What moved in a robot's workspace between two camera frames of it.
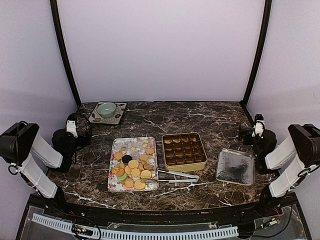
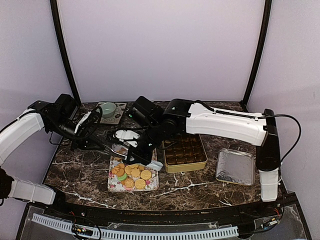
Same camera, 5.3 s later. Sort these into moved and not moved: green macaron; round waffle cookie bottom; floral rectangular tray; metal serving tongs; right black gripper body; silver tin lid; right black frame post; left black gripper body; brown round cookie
Moved: right black gripper body; metal serving tongs; left black gripper body
Not moved: round waffle cookie bottom; brown round cookie; silver tin lid; right black frame post; green macaron; floral rectangular tray
